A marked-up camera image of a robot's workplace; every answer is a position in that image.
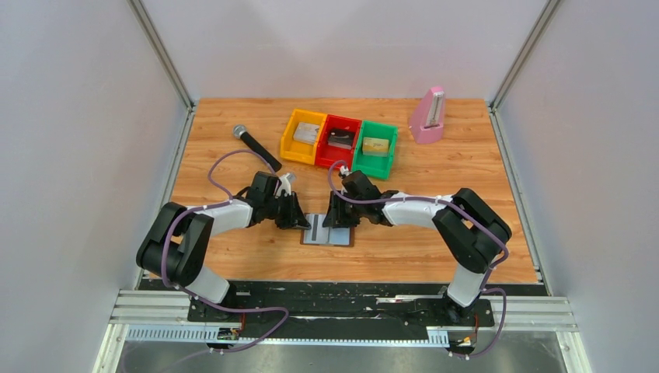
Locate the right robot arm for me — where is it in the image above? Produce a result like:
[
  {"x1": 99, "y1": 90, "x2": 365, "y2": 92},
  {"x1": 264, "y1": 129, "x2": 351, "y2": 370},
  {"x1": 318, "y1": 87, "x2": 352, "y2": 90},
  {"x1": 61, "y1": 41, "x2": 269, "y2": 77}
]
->
[{"x1": 323, "y1": 171, "x2": 512, "y2": 325}]

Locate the black microphone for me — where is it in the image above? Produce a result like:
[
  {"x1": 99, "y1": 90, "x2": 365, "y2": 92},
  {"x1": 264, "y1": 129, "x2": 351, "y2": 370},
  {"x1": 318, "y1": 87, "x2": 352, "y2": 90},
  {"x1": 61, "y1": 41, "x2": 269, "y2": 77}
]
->
[{"x1": 232, "y1": 124, "x2": 282, "y2": 172}]

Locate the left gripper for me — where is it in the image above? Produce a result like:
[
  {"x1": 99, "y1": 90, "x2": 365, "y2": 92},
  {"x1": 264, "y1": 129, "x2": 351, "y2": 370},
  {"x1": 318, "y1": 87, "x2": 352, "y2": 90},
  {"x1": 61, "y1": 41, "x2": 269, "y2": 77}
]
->
[{"x1": 264, "y1": 192, "x2": 312, "y2": 231}]

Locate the silver card in yellow bin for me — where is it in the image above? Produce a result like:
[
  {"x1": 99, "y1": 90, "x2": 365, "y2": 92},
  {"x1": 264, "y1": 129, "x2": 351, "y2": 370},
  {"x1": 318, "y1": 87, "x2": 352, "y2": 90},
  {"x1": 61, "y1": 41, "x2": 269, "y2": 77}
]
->
[{"x1": 293, "y1": 122, "x2": 321, "y2": 145}]

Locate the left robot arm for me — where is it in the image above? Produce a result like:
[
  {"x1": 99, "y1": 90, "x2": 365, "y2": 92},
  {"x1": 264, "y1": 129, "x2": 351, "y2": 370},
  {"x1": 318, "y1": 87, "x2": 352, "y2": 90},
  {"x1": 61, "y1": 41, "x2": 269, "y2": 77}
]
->
[{"x1": 136, "y1": 172, "x2": 311, "y2": 321}]

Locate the silver VIP card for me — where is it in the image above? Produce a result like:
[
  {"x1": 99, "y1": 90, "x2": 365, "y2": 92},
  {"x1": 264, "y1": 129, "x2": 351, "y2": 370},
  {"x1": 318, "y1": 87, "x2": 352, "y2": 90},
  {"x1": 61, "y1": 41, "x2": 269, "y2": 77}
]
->
[{"x1": 302, "y1": 214, "x2": 330, "y2": 246}]

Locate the green plastic bin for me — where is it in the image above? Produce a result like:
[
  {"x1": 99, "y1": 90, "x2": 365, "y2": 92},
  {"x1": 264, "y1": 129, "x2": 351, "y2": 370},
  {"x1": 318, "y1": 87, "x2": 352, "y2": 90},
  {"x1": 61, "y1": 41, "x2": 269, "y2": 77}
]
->
[{"x1": 351, "y1": 120, "x2": 398, "y2": 180}]

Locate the red plastic bin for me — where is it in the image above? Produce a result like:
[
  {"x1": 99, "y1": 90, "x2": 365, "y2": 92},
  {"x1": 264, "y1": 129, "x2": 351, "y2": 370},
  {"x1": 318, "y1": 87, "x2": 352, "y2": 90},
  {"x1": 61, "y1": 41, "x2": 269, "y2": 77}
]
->
[{"x1": 315, "y1": 114, "x2": 362, "y2": 168}]

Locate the black card in red bin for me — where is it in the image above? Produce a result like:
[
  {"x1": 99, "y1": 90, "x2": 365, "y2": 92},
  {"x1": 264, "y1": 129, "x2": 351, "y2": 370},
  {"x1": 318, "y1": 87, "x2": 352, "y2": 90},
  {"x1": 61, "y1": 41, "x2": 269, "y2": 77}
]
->
[{"x1": 327, "y1": 128, "x2": 356, "y2": 150}]

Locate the yellow plastic bin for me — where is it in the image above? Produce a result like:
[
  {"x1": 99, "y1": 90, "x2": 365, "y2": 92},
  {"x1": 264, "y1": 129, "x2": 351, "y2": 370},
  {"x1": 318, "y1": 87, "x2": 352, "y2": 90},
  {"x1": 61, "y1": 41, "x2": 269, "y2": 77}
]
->
[{"x1": 279, "y1": 109, "x2": 327, "y2": 165}]

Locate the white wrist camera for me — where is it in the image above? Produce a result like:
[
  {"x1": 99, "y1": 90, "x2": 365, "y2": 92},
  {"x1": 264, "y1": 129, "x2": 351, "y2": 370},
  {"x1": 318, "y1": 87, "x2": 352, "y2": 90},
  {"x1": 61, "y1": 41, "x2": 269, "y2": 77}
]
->
[
  {"x1": 275, "y1": 173, "x2": 296, "y2": 197},
  {"x1": 338, "y1": 166, "x2": 351, "y2": 180}
]

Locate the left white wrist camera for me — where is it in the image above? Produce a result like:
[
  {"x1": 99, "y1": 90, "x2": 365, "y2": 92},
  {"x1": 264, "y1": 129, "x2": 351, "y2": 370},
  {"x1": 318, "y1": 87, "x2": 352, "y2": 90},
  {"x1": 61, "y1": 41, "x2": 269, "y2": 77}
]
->
[{"x1": 275, "y1": 173, "x2": 296, "y2": 197}]

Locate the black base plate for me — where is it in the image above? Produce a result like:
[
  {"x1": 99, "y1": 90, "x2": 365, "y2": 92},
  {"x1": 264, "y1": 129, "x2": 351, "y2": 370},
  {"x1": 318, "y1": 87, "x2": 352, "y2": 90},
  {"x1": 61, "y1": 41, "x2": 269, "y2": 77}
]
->
[{"x1": 187, "y1": 281, "x2": 495, "y2": 340}]

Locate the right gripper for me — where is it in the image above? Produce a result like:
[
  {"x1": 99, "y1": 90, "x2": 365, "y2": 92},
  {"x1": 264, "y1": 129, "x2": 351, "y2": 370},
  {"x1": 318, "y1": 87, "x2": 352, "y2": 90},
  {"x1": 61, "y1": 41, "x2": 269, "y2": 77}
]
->
[{"x1": 323, "y1": 191, "x2": 366, "y2": 229}]

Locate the pink metronome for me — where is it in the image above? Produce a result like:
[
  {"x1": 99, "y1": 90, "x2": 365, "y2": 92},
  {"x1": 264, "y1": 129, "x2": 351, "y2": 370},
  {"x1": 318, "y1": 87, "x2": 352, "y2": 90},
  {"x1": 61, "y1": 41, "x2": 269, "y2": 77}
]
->
[{"x1": 408, "y1": 86, "x2": 445, "y2": 145}]

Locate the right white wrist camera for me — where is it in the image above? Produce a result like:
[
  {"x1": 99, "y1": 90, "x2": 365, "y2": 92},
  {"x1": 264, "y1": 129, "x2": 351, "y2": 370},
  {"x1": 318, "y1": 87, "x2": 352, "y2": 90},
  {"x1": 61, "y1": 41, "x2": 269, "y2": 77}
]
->
[{"x1": 338, "y1": 166, "x2": 351, "y2": 180}]

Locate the gold card in green bin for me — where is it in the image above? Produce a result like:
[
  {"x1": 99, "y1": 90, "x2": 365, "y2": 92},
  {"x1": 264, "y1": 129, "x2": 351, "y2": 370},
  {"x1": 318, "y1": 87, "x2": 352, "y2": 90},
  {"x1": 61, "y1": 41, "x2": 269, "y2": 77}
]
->
[{"x1": 361, "y1": 137, "x2": 390, "y2": 157}]

